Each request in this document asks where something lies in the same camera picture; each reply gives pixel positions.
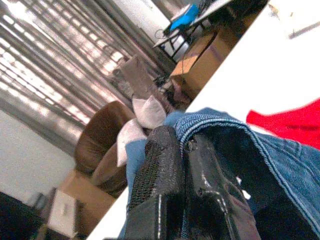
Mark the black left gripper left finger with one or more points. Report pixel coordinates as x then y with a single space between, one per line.
160 162

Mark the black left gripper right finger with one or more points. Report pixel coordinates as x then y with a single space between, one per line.
212 200

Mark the blue denim jeans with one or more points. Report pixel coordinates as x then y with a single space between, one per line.
287 162

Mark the white cushion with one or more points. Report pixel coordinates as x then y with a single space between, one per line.
150 112
130 140

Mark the brown leather armchair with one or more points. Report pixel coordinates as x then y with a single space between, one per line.
100 140

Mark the brown cardboard box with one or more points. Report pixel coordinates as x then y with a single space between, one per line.
85 200
200 70

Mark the red garment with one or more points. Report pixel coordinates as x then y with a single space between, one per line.
295 125

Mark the bright blue object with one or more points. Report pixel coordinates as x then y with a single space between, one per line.
185 17

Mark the sheer window curtain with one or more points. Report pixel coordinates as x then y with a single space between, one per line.
50 62

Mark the black furniture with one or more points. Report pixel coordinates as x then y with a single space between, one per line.
17 217

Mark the grey folding table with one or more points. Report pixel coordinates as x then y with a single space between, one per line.
215 7

